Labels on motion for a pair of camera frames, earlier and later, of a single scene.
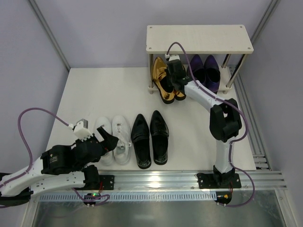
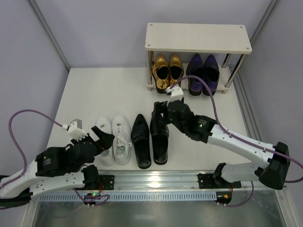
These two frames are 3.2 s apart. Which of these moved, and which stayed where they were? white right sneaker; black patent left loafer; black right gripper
Moved: black right gripper
Stayed: black patent left loafer; white right sneaker
